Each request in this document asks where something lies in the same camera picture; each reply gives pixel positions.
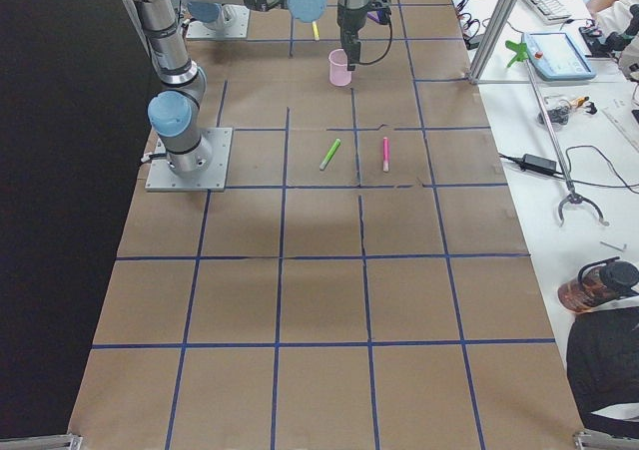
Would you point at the aluminium frame post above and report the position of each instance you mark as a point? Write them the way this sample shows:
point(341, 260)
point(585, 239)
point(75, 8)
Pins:
point(500, 15)

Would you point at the brown water bottle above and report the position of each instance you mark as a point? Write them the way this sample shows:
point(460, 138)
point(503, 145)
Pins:
point(597, 283)

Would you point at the blue teach pendant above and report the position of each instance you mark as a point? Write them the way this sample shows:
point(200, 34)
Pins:
point(556, 57)

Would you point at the person in black shirt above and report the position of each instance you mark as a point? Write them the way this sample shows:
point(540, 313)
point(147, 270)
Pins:
point(602, 367)

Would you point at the white keyboard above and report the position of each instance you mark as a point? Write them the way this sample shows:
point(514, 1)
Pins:
point(549, 11)

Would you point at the green pen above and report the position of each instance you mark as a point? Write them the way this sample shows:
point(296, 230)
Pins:
point(330, 154)

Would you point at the green plastic clamp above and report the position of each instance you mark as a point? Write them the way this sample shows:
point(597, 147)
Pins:
point(520, 52)

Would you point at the yellow pen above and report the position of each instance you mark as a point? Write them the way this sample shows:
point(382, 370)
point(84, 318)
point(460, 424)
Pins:
point(316, 32)

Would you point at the pink mesh cup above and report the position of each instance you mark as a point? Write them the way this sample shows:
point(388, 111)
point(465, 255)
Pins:
point(339, 75)

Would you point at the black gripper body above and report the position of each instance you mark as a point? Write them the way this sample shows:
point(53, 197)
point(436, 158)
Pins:
point(348, 21)

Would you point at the purple pen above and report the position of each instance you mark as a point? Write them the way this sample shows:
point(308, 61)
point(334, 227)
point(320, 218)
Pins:
point(379, 17)

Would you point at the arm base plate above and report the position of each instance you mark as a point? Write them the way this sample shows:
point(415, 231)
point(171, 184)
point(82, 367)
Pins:
point(217, 22)
point(203, 169)

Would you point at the pink pen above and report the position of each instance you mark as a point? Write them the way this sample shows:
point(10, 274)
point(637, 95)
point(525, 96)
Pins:
point(385, 154)

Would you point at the black power adapter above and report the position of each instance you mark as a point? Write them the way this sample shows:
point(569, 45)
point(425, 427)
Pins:
point(538, 165)

